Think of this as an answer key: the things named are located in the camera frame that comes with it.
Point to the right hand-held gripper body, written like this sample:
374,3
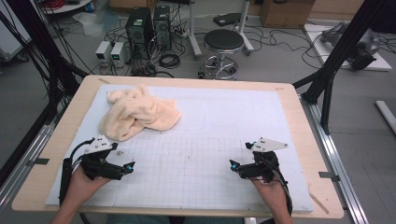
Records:
263,168

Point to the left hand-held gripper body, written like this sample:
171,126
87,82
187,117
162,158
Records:
99,166

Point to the cream towel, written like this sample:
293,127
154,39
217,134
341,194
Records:
137,112

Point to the person's left hand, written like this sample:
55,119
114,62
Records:
82,186

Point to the person's right hand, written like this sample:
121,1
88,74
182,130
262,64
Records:
272,193

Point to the thin wooden stick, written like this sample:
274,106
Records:
318,202

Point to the white power supply box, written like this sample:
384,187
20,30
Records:
119,53
102,51

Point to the black round stool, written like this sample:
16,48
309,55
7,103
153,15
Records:
223,40

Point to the large black computer tower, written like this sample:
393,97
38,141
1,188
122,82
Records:
138,31

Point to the white stand leg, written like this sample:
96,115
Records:
194,34
244,28

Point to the clear plastic bag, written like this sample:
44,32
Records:
91,23

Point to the slim black computer tower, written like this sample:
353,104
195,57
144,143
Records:
162,28

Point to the flat black device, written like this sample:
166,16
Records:
226,19

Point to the white tube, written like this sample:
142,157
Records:
386,113

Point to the cardboard box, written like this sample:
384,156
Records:
286,14

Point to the white round table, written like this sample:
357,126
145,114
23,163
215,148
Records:
67,6

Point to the white base board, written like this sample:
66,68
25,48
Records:
378,63

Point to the aluminium rail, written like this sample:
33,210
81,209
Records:
330,149
18,174

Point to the black metal frame post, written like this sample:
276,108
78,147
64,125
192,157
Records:
44,46
342,46

